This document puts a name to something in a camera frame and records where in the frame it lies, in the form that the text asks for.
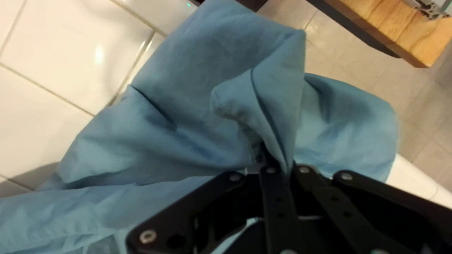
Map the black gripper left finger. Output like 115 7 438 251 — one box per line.
126 157 301 254

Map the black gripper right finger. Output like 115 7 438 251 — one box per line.
287 165 452 254

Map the blue cloth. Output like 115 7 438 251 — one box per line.
0 0 402 254

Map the wooden table top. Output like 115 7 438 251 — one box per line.
309 0 452 69

